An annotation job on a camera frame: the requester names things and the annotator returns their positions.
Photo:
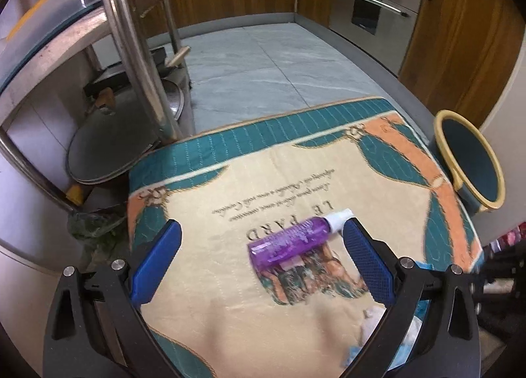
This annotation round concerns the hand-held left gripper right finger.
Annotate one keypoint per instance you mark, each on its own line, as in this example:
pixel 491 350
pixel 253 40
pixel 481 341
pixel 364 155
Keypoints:
pixel 368 263

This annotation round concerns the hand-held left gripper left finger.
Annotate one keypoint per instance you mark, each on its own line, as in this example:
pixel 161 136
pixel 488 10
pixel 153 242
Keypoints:
pixel 158 263

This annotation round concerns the purple bottle with white cap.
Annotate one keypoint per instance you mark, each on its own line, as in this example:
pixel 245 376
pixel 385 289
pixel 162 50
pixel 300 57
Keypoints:
pixel 283 244

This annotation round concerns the teal bin with yellow rim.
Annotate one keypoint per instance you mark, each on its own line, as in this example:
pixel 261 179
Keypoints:
pixel 468 156

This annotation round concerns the crumpled white tissue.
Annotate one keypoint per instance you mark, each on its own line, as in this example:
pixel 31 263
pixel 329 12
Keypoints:
pixel 372 318

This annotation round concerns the green plastic bag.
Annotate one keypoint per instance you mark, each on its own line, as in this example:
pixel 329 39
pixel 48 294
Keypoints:
pixel 94 226

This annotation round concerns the teal and cream printed mat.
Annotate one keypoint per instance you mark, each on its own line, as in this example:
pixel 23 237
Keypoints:
pixel 246 320

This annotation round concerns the pan with glass lid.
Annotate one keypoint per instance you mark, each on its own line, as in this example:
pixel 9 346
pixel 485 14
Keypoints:
pixel 111 148

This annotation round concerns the steel pot lid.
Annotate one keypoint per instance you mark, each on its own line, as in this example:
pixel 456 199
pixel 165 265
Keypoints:
pixel 174 98

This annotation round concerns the black flat box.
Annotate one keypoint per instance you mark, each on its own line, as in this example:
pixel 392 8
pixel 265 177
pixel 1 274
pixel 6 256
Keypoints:
pixel 111 78

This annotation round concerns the stainless steel oven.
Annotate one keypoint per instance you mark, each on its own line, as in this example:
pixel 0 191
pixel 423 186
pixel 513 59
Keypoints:
pixel 382 33

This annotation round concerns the stainless steel rack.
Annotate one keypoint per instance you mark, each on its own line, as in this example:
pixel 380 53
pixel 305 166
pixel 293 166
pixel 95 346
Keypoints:
pixel 131 33

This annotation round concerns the clear plastic storage container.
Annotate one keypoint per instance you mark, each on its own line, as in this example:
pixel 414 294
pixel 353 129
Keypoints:
pixel 61 0

